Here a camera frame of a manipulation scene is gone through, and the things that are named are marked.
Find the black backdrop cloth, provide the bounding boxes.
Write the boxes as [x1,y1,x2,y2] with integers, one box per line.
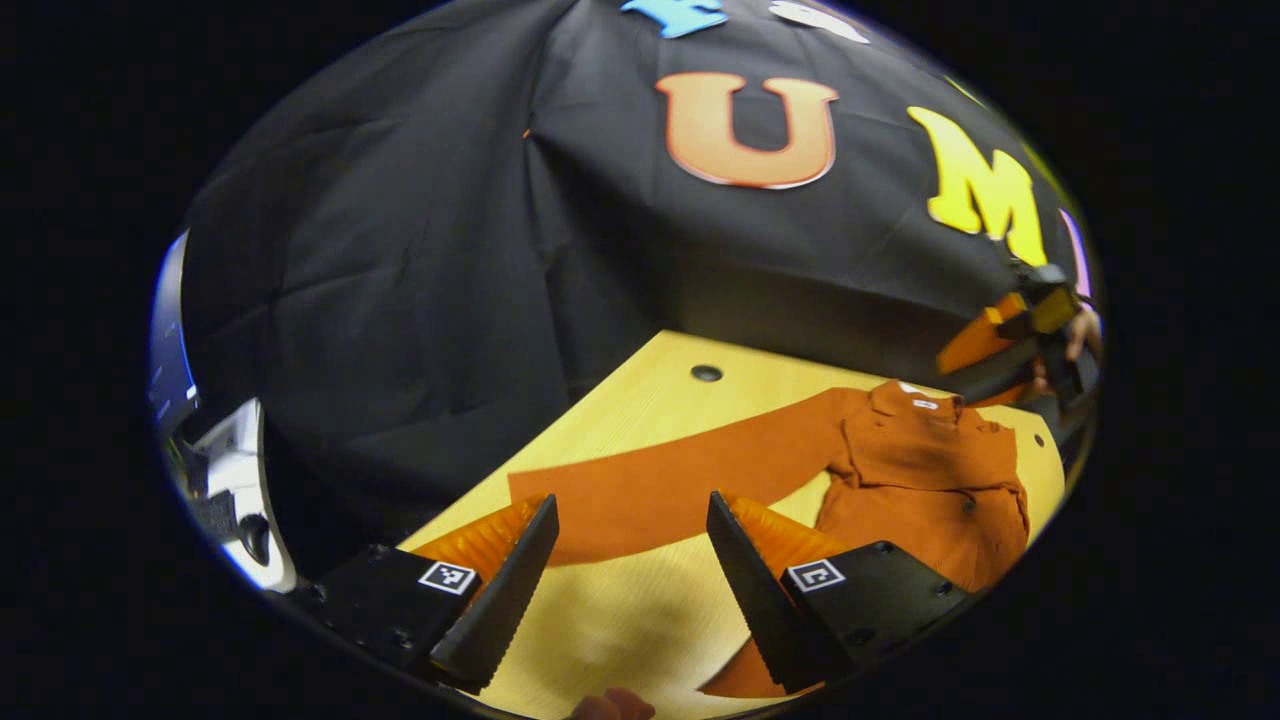
[180,0,1096,581]

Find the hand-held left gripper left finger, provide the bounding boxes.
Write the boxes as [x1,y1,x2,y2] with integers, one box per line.
[285,494,560,693]

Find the orange button-up garment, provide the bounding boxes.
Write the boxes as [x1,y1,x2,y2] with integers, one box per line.
[508,380,1031,699]

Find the white device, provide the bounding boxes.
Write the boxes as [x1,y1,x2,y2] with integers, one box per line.
[185,398,298,593]

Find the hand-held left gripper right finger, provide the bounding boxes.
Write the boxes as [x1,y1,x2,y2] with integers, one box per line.
[705,490,981,695]

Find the blue lit screen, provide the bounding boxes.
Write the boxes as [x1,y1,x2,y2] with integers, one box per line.
[150,232,199,433]

